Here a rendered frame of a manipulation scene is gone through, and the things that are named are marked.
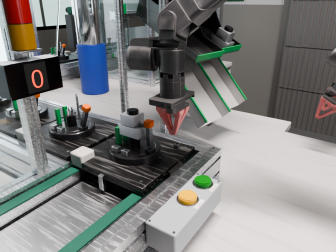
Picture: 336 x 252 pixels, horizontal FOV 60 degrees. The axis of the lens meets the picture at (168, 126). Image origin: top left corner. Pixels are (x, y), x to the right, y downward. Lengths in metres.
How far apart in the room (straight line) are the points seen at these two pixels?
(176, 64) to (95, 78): 1.08
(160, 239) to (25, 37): 0.47
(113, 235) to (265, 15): 3.20
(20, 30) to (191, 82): 0.55
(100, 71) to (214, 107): 0.85
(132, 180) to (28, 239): 0.24
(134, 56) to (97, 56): 1.00
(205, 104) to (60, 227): 0.57
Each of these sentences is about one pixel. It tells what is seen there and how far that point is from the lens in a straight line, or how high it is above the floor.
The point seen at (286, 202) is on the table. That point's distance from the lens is 0.86.
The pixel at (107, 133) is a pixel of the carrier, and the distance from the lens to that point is 0.93.
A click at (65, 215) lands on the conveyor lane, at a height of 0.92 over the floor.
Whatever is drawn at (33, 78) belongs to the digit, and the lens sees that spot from 0.66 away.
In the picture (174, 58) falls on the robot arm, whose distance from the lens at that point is 0.62.
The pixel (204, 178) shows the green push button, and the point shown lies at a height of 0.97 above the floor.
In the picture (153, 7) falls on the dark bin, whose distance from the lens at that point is 0.95.
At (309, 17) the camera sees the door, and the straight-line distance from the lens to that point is 3.39.
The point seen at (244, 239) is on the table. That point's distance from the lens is 0.72.
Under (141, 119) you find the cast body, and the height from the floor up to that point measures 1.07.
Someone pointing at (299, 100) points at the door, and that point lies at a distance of 3.53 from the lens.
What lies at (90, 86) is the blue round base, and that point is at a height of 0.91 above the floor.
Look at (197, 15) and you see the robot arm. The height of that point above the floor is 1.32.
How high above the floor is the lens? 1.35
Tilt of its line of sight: 24 degrees down
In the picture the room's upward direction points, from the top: straight up
